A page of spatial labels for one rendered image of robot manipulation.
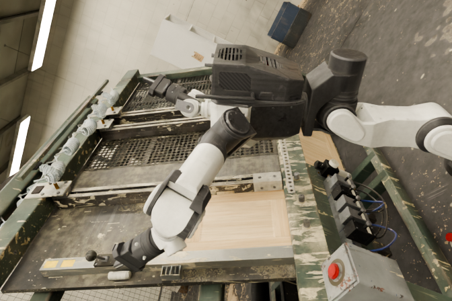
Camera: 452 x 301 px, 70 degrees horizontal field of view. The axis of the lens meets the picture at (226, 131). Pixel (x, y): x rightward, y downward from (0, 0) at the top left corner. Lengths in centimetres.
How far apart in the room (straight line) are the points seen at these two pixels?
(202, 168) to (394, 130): 72
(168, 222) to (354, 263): 47
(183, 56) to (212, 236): 410
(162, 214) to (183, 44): 449
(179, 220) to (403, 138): 85
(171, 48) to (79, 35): 243
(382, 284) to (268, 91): 60
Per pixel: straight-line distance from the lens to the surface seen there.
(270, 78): 101
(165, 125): 202
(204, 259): 125
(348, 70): 109
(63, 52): 731
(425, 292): 113
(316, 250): 122
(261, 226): 134
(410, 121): 126
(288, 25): 550
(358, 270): 92
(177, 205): 76
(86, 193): 168
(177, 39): 514
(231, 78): 100
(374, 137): 121
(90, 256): 127
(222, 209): 142
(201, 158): 82
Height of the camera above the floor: 149
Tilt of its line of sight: 11 degrees down
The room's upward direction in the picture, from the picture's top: 67 degrees counter-clockwise
